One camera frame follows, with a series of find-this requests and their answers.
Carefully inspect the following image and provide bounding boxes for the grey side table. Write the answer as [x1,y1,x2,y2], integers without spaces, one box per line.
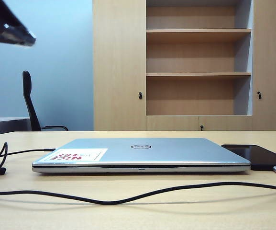
[0,116,32,137]

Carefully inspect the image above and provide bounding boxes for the black charging cable silver plugs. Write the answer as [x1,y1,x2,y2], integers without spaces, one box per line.
[0,142,276,206]

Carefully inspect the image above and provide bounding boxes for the light wooden shelf cabinet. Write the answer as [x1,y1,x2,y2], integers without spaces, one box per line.
[92,0,276,131]

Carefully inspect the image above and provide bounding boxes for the black smartphone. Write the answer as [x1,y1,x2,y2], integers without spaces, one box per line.
[221,144,276,172]

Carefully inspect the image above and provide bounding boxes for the black office chair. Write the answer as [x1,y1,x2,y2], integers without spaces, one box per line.
[22,70,69,132]

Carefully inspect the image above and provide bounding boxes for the white Nice Try sticker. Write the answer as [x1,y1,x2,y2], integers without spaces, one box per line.
[44,148,108,162]

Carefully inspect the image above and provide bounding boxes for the silver Dell laptop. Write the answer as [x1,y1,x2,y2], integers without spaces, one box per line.
[32,138,252,173]

